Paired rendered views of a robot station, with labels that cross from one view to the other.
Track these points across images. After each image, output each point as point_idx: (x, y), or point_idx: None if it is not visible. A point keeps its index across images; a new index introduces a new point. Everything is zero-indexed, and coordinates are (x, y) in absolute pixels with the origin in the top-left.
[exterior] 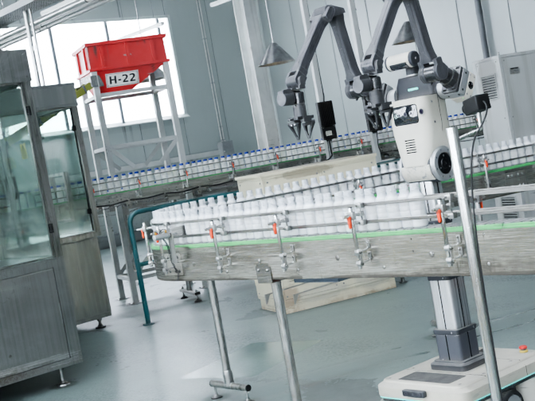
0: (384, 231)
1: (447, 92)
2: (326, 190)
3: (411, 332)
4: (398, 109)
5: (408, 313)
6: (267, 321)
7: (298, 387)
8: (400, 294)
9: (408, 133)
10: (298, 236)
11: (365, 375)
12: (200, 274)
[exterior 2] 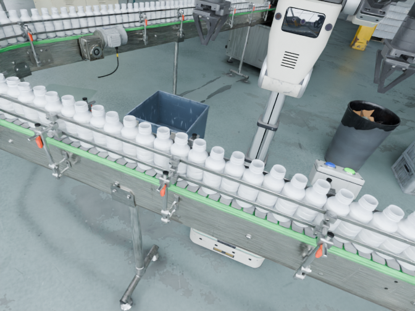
0: (348, 251)
1: (370, 13)
2: (120, 18)
3: (148, 95)
4: (296, 11)
5: (139, 73)
6: None
7: (142, 253)
8: (126, 52)
9: (294, 44)
10: (188, 189)
11: None
12: (22, 153)
